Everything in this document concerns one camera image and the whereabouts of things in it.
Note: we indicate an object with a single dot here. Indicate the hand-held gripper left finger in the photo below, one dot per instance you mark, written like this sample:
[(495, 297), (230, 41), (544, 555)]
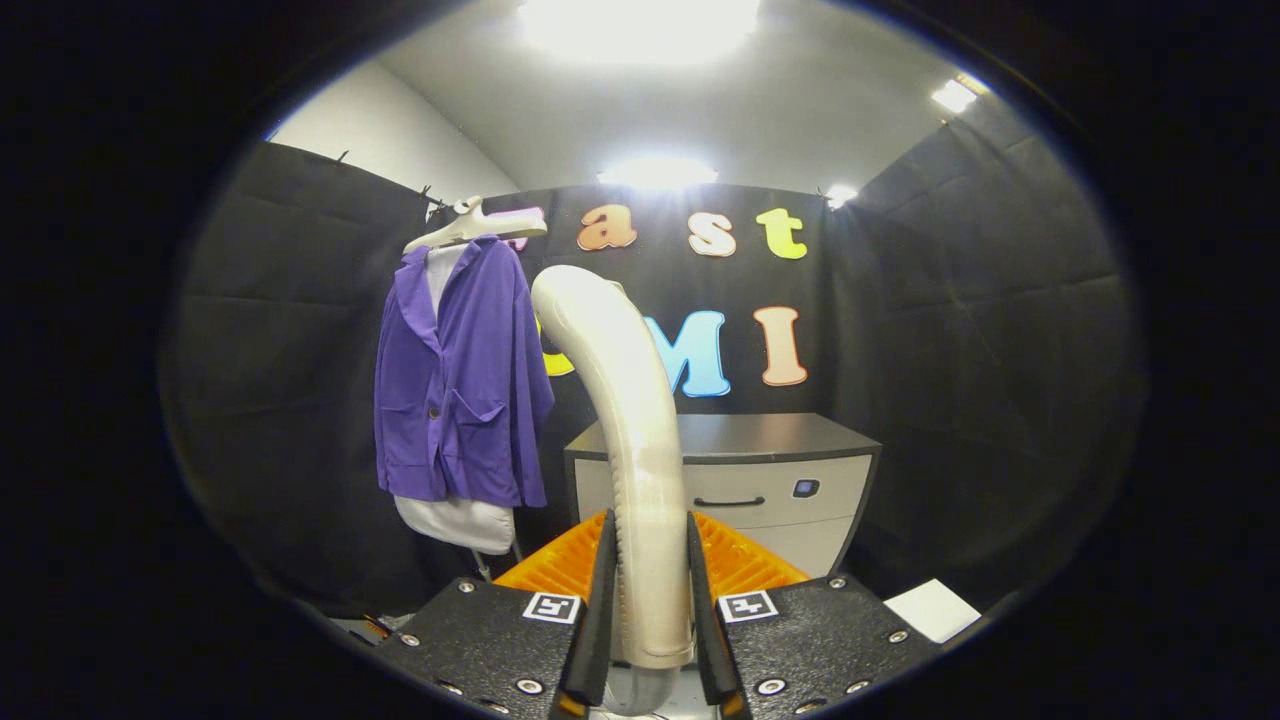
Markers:
[(602, 630)]

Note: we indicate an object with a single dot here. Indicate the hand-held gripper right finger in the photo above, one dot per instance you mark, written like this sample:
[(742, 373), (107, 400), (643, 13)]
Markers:
[(705, 630)]

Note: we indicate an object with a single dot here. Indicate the white garment steamer head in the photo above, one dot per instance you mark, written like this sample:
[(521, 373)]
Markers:
[(630, 420)]

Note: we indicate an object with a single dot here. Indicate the purple jacket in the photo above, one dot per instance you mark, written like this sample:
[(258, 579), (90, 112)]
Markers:
[(460, 400)]

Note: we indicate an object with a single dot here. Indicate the white padded garment form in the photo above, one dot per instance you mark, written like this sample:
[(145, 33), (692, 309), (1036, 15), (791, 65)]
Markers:
[(455, 522)]

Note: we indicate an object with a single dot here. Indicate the white clothes hanger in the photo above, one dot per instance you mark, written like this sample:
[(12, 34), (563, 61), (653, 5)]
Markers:
[(470, 228)]

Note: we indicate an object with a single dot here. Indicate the grey cabinet with dark top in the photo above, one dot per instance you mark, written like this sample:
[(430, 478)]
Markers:
[(780, 440)]

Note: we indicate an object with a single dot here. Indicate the white flat box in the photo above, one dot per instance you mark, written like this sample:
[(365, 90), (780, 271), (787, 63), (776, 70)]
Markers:
[(930, 610)]

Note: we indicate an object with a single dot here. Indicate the long ceiling strip light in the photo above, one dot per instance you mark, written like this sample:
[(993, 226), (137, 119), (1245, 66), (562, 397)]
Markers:
[(657, 172)]

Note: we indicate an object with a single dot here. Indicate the small square ceiling light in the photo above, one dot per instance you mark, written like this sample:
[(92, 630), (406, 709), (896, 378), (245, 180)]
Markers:
[(955, 95)]

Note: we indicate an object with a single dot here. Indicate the large ceiling light panel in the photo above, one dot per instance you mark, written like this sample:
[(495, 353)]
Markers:
[(640, 25)]

